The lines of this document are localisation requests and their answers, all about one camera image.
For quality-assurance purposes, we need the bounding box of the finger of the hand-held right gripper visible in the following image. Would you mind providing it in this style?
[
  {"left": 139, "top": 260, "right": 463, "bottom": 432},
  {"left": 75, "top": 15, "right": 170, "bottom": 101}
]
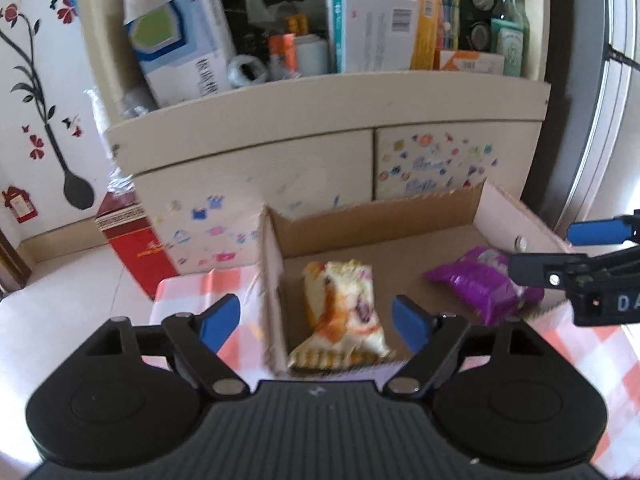
[
  {"left": 567, "top": 214, "right": 640, "bottom": 247},
  {"left": 507, "top": 251, "right": 591, "bottom": 288}
]

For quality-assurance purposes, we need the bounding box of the orange white small box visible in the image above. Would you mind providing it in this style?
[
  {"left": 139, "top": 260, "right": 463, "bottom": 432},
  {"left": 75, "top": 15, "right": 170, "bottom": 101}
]
[{"left": 439, "top": 50, "right": 506, "bottom": 77}]

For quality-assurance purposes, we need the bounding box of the cream cabinet with stickers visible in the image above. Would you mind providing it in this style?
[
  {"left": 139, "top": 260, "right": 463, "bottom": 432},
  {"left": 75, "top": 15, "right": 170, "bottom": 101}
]
[{"left": 72, "top": 0, "right": 553, "bottom": 281}]

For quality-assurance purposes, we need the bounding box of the flower wall sticker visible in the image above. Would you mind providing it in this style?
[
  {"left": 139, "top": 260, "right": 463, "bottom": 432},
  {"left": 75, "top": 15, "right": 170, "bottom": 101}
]
[{"left": 0, "top": 0, "right": 96, "bottom": 211}]

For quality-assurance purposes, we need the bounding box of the bundle of coloured markers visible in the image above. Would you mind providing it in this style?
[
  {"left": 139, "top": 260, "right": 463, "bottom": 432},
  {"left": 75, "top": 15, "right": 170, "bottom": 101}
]
[{"left": 427, "top": 0, "right": 461, "bottom": 53}]

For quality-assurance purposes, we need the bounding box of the orange yellow box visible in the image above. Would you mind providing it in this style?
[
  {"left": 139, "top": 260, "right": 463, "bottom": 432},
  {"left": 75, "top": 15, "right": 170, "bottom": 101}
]
[{"left": 410, "top": 0, "right": 443, "bottom": 71}]

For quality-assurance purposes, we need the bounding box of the grey plastic roll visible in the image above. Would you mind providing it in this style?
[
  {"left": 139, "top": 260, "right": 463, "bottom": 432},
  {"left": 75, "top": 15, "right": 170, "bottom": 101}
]
[{"left": 227, "top": 55, "right": 268, "bottom": 86}]

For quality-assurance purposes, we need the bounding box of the teal white open carton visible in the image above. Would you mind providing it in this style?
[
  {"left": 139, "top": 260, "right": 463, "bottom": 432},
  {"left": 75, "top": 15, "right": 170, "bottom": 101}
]
[{"left": 324, "top": 0, "right": 420, "bottom": 73}]

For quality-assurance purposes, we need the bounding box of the green glass bottle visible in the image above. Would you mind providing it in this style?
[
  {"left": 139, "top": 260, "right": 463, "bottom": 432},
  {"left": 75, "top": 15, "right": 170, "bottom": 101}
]
[{"left": 490, "top": 0, "right": 530, "bottom": 78}]

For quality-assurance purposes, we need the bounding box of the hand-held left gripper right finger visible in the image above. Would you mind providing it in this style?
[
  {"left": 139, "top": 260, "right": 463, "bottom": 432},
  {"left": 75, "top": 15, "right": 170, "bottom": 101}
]
[{"left": 382, "top": 295, "right": 557, "bottom": 401}]

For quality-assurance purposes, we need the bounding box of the grey crumpled wrap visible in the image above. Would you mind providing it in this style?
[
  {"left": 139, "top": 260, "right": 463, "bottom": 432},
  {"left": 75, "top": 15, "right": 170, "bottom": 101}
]
[{"left": 117, "top": 87, "right": 161, "bottom": 121}]

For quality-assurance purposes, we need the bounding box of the cream orange snack packet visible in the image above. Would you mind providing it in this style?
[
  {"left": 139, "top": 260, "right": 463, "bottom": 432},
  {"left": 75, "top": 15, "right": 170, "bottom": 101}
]
[{"left": 289, "top": 259, "right": 397, "bottom": 373}]

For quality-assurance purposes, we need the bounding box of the purple snack packet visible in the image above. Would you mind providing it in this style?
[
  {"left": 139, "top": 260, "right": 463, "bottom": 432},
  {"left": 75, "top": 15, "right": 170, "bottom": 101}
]
[{"left": 424, "top": 246, "right": 546, "bottom": 326}]

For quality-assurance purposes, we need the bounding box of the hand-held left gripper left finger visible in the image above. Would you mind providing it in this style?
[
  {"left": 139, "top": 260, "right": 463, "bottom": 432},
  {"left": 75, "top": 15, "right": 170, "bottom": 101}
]
[{"left": 81, "top": 294, "right": 251, "bottom": 401}]

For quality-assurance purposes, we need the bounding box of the red house wall sticker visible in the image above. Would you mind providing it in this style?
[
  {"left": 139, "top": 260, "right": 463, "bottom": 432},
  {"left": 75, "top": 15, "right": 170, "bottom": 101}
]
[{"left": 2, "top": 186, "right": 38, "bottom": 223}]

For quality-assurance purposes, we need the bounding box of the brown cardboard box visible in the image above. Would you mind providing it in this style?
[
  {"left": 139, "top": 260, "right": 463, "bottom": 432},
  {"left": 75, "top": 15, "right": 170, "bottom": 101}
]
[{"left": 257, "top": 180, "right": 576, "bottom": 378}]

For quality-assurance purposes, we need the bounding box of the brown wooden door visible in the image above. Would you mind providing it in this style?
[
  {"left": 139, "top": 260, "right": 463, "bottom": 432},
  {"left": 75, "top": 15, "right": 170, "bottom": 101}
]
[{"left": 0, "top": 227, "right": 32, "bottom": 296}]

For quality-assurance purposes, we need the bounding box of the blue white carton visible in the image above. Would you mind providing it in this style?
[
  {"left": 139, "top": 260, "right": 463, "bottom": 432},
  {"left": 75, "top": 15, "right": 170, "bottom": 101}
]
[{"left": 122, "top": 0, "right": 237, "bottom": 108}]

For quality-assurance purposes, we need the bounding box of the red carton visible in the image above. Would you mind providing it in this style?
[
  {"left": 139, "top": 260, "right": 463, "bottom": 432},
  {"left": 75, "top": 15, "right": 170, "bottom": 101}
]
[{"left": 95, "top": 180, "right": 180, "bottom": 302}]

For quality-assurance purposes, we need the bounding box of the white plastic bottle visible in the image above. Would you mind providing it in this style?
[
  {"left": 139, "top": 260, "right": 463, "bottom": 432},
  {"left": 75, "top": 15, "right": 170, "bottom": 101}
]
[{"left": 295, "top": 34, "right": 331, "bottom": 76}]

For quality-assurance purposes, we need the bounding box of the pink checkered tablecloth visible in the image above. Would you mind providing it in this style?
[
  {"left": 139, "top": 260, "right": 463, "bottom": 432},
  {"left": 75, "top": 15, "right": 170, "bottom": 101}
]
[{"left": 150, "top": 266, "right": 640, "bottom": 466}]

